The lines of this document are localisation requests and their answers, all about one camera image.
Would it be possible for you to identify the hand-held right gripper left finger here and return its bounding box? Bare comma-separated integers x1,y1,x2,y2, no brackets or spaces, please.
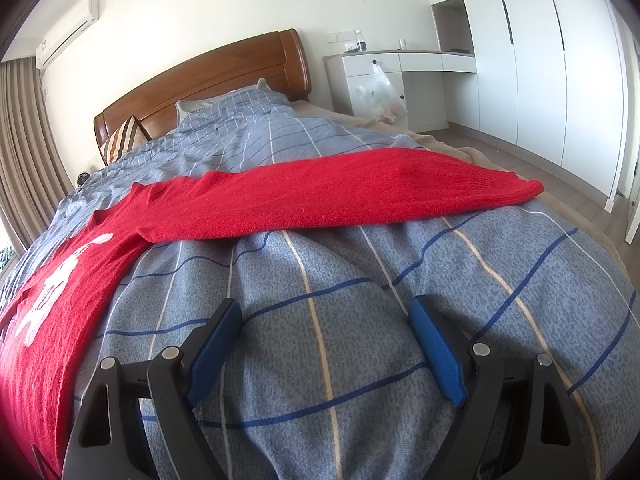
61,298,243,480

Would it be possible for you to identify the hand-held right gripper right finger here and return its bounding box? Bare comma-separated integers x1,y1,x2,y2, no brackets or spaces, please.
407,295,596,480

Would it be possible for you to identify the red knit sweater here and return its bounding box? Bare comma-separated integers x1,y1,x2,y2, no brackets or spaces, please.
0,147,545,480

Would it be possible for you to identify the blue plaid duvet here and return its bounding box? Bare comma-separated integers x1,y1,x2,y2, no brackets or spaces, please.
0,87,636,480

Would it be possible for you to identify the striped pillow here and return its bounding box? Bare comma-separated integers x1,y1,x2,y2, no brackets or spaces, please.
101,116,153,166

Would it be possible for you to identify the grey patterned pillow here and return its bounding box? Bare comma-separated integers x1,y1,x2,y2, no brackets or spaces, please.
175,78,291,126

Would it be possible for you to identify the white plastic bag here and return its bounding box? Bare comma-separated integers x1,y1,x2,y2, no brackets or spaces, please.
355,62,408,123

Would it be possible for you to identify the white wardrobe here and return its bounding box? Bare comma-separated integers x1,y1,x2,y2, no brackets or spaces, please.
415,0,631,211

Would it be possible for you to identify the wooden headboard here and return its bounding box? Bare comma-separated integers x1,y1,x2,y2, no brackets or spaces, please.
93,29,312,167

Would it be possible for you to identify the beige curtain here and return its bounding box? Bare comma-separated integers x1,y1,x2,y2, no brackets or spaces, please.
0,57,76,256

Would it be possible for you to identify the white desk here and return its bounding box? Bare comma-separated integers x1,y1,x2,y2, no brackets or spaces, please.
322,50,478,133

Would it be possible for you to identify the white air conditioner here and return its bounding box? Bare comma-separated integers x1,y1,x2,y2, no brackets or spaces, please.
35,0,99,68

